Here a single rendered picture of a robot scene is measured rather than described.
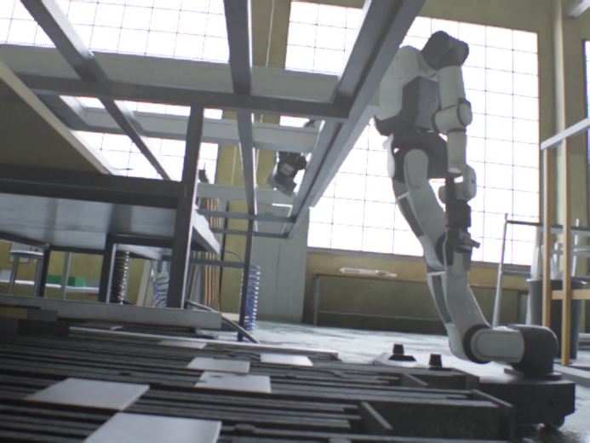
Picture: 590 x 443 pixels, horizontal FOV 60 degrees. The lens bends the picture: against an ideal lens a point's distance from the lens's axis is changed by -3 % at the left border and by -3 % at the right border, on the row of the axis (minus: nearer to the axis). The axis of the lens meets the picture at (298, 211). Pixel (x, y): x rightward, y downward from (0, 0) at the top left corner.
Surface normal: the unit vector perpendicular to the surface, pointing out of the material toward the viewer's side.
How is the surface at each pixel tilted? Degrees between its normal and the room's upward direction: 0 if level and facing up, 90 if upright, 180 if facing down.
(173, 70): 90
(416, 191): 90
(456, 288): 115
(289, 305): 90
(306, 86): 90
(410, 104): 99
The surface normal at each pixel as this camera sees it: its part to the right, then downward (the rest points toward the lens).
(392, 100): -0.73, -0.04
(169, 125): 0.07, -0.16
